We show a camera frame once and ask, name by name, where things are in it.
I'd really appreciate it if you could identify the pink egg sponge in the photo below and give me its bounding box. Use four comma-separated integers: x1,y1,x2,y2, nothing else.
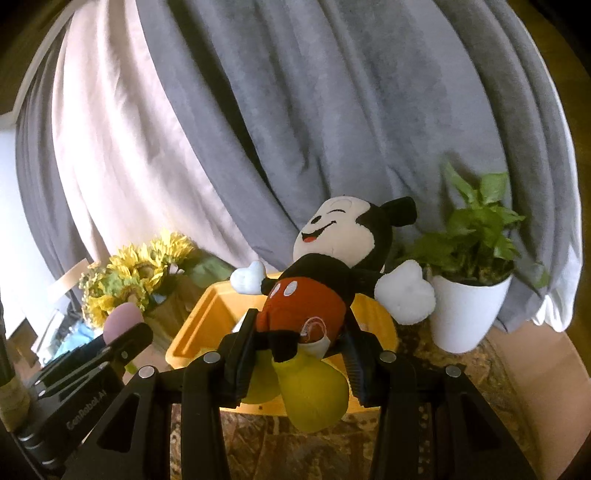
102,302,143,345

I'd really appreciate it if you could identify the grey curtain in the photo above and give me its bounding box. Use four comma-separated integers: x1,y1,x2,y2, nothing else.
16,1,583,332

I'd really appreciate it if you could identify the wooden desk lamp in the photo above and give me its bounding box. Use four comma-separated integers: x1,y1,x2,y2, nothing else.
57,258,90,290

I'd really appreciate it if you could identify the blue cloth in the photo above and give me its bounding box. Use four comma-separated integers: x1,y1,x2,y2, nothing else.
54,321,101,358

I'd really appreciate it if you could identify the patterned oriental rug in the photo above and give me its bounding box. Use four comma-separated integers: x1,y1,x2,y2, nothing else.
168,317,541,480

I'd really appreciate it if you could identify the beige sheer curtain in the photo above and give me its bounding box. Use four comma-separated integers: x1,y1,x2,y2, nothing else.
51,1,259,267

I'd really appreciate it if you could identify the green pothos plant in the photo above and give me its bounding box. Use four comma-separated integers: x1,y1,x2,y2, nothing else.
387,163,550,289

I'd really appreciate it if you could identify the artificial sunflower bouquet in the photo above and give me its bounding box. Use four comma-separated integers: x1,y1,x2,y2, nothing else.
78,231,236,329

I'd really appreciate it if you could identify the white ribbed plant pot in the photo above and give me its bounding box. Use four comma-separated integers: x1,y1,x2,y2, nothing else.
430,275,513,354

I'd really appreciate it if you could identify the orange plastic storage crate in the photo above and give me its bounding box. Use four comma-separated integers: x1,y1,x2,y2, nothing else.
164,271,401,418

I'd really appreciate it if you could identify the mickey mouse plush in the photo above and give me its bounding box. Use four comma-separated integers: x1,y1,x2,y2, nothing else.
230,196,436,433

